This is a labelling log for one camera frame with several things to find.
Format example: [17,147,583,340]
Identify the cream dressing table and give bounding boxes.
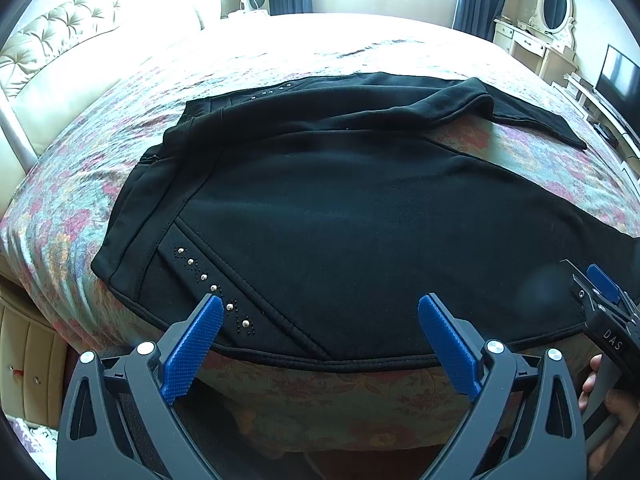
[492,18,577,87]

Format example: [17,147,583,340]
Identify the cream bed side panel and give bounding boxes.
[0,278,67,429]

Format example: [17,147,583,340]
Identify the black flat television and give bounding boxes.
[596,44,640,130]

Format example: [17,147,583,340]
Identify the floral bedspread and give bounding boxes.
[1,14,639,456]

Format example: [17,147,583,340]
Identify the person's right hand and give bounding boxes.
[578,353,639,478]

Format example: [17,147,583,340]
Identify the cream tufted headboard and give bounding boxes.
[1,0,130,210]

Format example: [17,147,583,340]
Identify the black studded pants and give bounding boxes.
[91,73,639,372]

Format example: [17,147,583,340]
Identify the oval vanity mirror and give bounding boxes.
[528,0,574,35]

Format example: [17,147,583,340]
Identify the white tv console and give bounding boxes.
[551,75,639,184]

